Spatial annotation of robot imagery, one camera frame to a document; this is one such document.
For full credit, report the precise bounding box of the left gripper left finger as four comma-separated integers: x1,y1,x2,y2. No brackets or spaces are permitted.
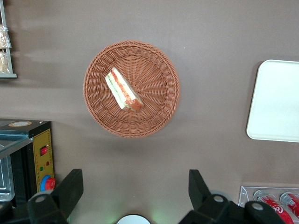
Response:
27,169,84,224

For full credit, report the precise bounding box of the tray of packaged snacks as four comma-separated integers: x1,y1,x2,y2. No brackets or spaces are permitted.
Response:
0,0,18,79

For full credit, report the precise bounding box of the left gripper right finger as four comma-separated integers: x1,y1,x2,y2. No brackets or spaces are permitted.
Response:
178,169,287,224

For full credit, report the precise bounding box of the black yellow-panel sealing machine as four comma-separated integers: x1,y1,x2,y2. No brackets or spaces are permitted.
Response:
0,118,57,208

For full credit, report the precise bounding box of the round brown wicker basket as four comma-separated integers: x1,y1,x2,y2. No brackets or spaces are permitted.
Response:
83,40,181,139

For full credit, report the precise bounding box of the cream rectangular plastic tray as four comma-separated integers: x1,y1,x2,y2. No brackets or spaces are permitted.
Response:
246,59,299,143

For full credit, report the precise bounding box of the clear bag of snacks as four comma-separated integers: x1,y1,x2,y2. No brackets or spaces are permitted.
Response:
0,51,11,74
0,24,12,49

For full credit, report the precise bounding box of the triangular sandwich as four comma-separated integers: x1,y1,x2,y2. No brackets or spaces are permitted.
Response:
105,67,144,112

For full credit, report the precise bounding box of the clear acrylic bottle rack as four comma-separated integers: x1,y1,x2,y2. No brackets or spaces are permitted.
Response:
238,185,299,224

